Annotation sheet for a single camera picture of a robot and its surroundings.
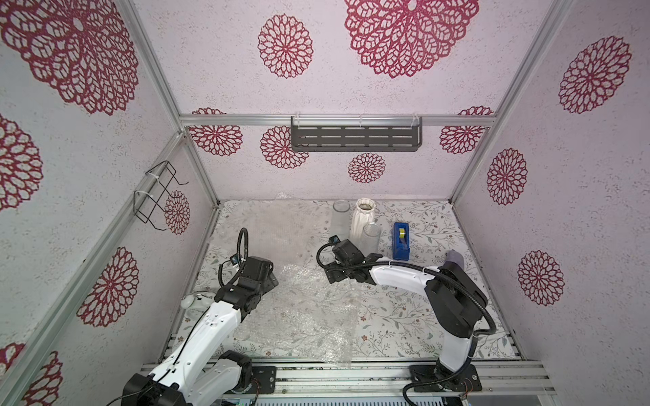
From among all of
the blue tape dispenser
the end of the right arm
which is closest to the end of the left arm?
the end of the right arm

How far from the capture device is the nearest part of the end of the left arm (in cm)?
56

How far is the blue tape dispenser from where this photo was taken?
1.00 m

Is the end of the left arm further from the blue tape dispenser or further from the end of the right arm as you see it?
the blue tape dispenser

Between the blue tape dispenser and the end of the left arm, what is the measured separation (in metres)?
0.55
